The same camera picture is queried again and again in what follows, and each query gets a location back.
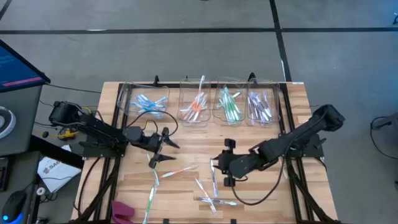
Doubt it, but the grey desk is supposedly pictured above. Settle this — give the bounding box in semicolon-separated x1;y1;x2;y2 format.
0;85;43;158

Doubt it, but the yellow cable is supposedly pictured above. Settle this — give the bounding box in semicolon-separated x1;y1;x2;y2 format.
57;105;94;141

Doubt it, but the black arm base cable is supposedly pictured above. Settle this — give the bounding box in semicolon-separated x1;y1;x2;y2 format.
76;157;103;217

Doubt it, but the pink cloth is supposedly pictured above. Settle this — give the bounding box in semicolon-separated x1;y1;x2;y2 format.
111;200;136;224

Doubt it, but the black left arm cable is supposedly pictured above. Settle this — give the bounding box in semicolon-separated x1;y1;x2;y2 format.
126;110;179;139

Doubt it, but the black floor cable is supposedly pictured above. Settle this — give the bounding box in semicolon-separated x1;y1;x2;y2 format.
369;112;398;159

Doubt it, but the black desk base beam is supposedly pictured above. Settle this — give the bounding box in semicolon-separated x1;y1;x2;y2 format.
29;135;85;170

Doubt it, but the black aluminium table frame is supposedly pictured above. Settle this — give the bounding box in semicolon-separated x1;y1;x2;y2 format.
76;74;343;224

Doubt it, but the orange white toothbrush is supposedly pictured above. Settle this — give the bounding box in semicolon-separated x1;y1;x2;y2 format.
182;107;198;123
186;96;208;121
183;92;205;119
279;157;289;180
194;176;218;214
188;104;207;123
160;164;198;179
182;102;200;121
195;74;206;105
179;105;208;113

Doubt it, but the clear plastic bin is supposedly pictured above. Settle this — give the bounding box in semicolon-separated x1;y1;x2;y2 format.
245;77;280;127
210;75;248;125
177;77;212;128
116;82;171;120

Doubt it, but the monitor with blue screen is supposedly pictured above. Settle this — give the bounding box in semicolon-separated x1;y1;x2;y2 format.
0;39;51;93

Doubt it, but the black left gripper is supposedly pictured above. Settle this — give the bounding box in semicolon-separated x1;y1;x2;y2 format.
142;127;181;169

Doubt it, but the black computer mouse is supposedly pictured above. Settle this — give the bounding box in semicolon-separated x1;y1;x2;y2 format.
1;190;27;224

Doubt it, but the white printed paper sheet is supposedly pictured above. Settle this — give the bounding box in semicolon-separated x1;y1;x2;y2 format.
37;144;82;194

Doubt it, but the black keyboard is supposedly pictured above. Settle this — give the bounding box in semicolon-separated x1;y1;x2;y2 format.
0;157;10;192

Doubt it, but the large white round roll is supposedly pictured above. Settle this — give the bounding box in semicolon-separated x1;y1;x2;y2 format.
0;106;17;140

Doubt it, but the black monitor cable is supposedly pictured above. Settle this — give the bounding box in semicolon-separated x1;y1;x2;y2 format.
43;82;102;94

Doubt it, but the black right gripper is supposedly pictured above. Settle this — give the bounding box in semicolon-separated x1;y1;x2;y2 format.
210;139;239;187

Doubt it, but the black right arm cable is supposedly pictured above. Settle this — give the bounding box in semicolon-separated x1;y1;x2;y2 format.
231;155;287;207

